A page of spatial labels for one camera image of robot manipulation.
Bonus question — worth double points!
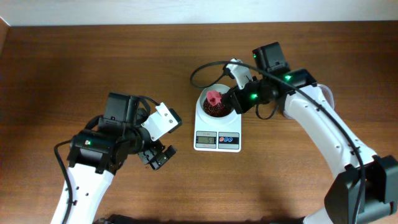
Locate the pink plastic scoop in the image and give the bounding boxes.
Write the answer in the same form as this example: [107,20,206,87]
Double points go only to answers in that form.
[206,90,222,106]

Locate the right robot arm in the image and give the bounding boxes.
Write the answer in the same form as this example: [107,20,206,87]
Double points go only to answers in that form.
[222,42,397,223]

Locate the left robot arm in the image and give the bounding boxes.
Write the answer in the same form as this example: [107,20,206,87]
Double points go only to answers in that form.
[52,92,182,223]

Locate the white digital kitchen scale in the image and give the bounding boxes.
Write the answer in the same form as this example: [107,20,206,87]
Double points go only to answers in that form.
[193,110,242,152]

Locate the red beans in bowl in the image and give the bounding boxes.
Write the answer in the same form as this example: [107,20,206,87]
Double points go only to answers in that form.
[203,98,232,118]

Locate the white round bowl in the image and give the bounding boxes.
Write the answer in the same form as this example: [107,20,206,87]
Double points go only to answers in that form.
[196,84,238,126]

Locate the clear plastic bean container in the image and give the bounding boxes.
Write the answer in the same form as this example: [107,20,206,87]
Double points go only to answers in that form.
[317,84,335,110]

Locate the right black camera cable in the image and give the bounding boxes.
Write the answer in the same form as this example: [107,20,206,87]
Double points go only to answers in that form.
[190,60,366,224]

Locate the black camera cable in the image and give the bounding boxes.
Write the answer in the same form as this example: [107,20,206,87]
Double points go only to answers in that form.
[190,60,366,224]
[53,139,75,224]

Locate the left black camera cable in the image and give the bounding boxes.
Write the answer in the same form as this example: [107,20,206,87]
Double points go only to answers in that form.
[53,139,75,224]

